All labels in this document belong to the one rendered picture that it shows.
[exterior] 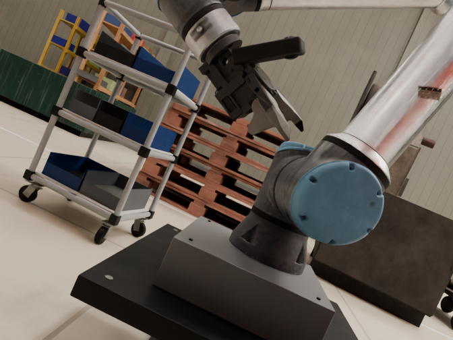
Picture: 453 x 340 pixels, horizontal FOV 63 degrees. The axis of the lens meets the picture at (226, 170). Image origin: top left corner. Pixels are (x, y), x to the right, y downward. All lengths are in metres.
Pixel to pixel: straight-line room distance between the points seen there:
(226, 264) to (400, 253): 2.42
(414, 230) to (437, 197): 7.03
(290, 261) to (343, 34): 9.21
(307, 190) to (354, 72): 9.10
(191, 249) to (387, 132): 0.41
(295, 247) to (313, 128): 8.47
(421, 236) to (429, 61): 2.37
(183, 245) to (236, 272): 0.11
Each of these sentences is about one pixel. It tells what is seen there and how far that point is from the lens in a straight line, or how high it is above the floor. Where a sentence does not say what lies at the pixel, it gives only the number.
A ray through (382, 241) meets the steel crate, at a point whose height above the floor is 0.47.
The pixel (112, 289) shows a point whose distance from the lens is 0.67.
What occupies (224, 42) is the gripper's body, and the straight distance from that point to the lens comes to 0.64.
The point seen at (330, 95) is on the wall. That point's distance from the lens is 9.45.
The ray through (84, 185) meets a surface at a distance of 1.80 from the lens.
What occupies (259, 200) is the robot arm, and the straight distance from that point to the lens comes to 0.86.
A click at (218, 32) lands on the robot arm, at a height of 0.76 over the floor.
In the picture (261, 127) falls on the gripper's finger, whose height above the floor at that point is 0.64.
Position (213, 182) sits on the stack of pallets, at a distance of 3.15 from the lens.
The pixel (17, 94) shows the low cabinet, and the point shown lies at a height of 0.18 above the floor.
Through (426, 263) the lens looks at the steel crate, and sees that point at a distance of 3.09.
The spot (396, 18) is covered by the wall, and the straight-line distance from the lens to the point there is 10.33.
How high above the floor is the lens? 0.58
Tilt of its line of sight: 2 degrees down
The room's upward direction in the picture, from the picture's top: 24 degrees clockwise
